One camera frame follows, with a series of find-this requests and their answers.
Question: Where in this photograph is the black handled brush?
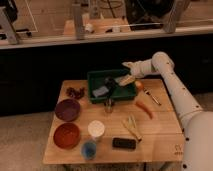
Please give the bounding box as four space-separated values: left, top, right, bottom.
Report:
104 77 117 98

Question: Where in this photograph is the green plastic tray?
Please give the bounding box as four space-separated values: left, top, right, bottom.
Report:
87 69 137 104

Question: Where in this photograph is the white cup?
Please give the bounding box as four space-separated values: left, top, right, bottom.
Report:
88 120 105 141

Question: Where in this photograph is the wooden table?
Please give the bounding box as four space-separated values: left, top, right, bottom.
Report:
42 78 193 165

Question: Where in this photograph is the peach fruit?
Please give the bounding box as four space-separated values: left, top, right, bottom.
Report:
135 80 144 92

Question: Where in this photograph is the dark red grapes bunch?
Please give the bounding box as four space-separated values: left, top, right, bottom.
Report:
66 87 85 100

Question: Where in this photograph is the blue cup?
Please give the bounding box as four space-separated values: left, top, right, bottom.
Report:
81 141 97 160

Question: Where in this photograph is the orange bowl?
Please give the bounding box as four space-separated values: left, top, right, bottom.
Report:
53 123 81 149

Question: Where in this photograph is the small metal clip object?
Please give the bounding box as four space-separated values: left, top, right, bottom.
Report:
104 99 115 113

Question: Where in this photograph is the purple bowl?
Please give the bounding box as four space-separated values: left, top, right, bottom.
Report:
55 99 81 122

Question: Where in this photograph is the grey cloth piece left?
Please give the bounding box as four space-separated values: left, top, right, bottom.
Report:
92 86 109 97

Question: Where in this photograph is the orange carrot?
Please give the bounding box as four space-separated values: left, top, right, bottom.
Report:
135 100 153 119

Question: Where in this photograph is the black rectangular block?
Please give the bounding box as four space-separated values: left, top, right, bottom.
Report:
112 138 136 149

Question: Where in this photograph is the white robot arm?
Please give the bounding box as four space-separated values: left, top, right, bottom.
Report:
122 51 213 171

